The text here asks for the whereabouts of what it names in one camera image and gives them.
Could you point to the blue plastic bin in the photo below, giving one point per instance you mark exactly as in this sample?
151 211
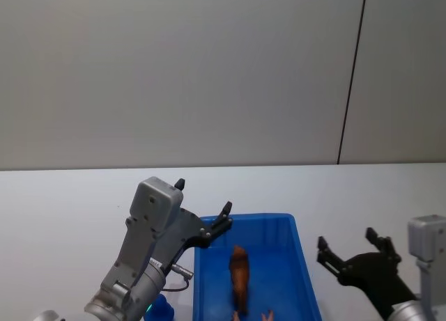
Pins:
278 265

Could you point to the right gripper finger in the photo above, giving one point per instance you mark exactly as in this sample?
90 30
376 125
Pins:
329 258
386 248

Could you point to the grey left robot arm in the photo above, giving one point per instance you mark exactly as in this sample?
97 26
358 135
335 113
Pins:
153 209

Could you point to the brown toy horse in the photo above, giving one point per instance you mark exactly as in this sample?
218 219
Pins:
239 275

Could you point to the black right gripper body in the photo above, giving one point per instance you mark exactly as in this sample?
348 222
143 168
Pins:
376 275

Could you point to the small blue toy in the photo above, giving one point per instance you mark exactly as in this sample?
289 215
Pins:
162 308

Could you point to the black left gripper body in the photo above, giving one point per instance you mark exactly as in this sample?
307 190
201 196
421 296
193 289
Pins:
184 230

